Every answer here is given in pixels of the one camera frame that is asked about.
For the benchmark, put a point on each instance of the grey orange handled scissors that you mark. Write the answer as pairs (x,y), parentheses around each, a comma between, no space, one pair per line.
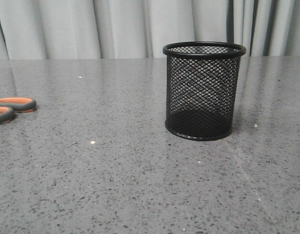
(10,105)

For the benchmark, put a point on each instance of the black mesh pen bucket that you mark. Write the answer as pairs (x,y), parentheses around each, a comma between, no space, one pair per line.
(201,88)

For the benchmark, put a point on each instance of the white pleated curtain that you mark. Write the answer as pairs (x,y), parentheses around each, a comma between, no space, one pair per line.
(123,29)

